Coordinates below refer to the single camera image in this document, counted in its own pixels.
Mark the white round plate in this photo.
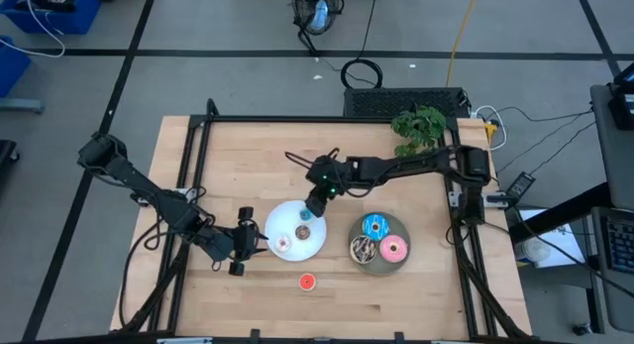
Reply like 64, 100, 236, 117
264, 199, 328, 264

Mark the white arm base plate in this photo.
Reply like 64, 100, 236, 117
448, 190, 511, 209
133, 186, 198, 206

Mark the large blue frosted donut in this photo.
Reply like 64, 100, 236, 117
361, 213, 391, 242

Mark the small blue storage bin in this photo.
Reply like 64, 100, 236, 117
0, 35, 32, 98

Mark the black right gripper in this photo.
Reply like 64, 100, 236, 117
304, 155, 351, 218

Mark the large blue storage bin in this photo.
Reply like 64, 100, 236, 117
0, 0, 103, 37

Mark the black coiled cable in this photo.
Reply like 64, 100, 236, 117
340, 58, 384, 90

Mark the white paper sheet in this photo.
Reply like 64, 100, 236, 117
514, 208, 591, 270

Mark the black power adapter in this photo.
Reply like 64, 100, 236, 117
507, 171, 536, 199

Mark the thick black floor cable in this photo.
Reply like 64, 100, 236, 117
509, 204, 634, 299

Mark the black floor fan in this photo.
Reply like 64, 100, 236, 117
289, 0, 346, 56

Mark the black keyboard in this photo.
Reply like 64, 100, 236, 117
604, 218, 634, 276

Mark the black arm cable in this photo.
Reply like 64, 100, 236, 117
284, 146, 343, 174
117, 219, 167, 330

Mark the white power cable bundle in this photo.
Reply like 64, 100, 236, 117
470, 104, 509, 152

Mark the grey desk with monitor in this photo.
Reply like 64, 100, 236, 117
588, 83, 634, 211

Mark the green potted plant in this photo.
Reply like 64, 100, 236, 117
390, 104, 447, 160

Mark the grey metal foot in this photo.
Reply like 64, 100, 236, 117
0, 98, 47, 115

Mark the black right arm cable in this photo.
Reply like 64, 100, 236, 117
284, 146, 343, 174

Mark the large pink frosted donut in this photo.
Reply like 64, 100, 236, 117
379, 234, 410, 265

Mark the grey desk with keyboard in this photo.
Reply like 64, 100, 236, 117
590, 206, 634, 334

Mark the black desk monitor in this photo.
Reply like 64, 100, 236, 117
607, 60, 634, 132

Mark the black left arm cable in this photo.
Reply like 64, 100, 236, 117
117, 219, 167, 330

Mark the silver nameplate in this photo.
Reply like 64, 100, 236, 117
156, 336, 214, 344

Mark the black aluminium table frame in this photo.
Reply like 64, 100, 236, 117
118, 98, 534, 343

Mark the black floor beam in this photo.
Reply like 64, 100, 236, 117
507, 181, 611, 244

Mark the white floor cable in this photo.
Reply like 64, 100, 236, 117
0, 0, 66, 58

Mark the grey round plate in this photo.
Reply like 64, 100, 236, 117
347, 211, 412, 277

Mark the black computer tower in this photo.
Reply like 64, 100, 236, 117
343, 87, 470, 119

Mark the yellow cable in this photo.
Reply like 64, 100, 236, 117
445, 0, 481, 87

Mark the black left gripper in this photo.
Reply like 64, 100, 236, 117
213, 206, 270, 278

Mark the large chocolate drizzled donut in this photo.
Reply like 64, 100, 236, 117
349, 234, 378, 265

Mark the black chair base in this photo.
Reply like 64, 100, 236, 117
0, 139, 21, 175

